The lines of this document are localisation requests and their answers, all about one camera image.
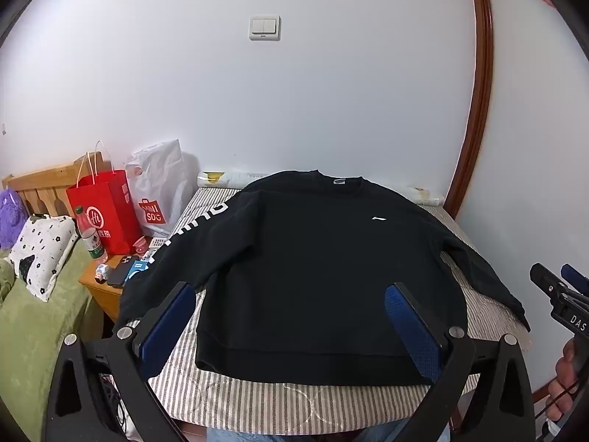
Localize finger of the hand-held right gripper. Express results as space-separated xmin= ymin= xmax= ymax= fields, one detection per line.
xmin=560 ymin=264 xmax=589 ymax=296
xmin=529 ymin=263 xmax=569 ymax=302

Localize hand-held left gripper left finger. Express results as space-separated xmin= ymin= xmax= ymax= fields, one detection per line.
xmin=46 ymin=281 xmax=198 ymax=442

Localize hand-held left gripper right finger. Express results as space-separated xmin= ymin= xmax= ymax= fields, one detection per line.
xmin=385 ymin=281 xmax=537 ymax=442

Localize black sweatshirt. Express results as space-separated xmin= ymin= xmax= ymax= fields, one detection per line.
xmin=119 ymin=170 xmax=531 ymax=386

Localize person's right hand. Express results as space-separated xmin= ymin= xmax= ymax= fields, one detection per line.
xmin=547 ymin=344 xmax=581 ymax=434

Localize small blue box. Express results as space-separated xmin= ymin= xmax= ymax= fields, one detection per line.
xmin=124 ymin=259 xmax=150 ymax=284

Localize wooden nightstand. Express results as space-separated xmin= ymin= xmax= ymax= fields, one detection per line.
xmin=78 ymin=239 xmax=157 ymax=323

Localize dark smartphone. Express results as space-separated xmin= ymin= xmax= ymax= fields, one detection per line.
xmin=107 ymin=255 xmax=134 ymax=287

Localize clear plastic bottle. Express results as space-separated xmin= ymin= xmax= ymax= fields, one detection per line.
xmin=74 ymin=206 xmax=109 ymax=261

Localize red paper bag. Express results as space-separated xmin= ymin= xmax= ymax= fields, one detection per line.
xmin=66 ymin=140 xmax=143 ymax=256

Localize striped quilted mat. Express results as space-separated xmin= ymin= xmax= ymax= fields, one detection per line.
xmin=120 ymin=186 xmax=532 ymax=424

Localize green blanket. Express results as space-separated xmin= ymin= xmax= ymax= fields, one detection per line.
xmin=0 ymin=239 xmax=104 ymax=424

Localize white floral pillow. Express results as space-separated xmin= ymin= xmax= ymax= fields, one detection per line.
xmin=9 ymin=214 xmax=80 ymax=302

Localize white plastic bag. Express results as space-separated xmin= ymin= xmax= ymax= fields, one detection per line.
xmin=125 ymin=138 xmax=198 ymax=239

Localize rolled white printed mat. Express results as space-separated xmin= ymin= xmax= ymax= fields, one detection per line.
xmin=198 ymin=171 xmax=445 ymax=206

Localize purple plush cushion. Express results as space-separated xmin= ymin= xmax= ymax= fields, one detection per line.
xmin=0 ymin=187 xmax=27 ymax=249

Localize wooden headboard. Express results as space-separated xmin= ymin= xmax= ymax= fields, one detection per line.
xmin=1 ymin=151 xmax=116 ymax=219

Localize black cables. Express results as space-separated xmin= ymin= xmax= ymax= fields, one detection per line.
xmin=99 ymin=373 xmax=134 ymax=442

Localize brown wooden door frame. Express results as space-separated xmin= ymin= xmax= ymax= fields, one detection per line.
xmin=444 ymin=0 xmax=494 ymax=222

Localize white light switch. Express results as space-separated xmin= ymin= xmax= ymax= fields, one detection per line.
xmin=249 ymin=15 xmax=281 ymax=40

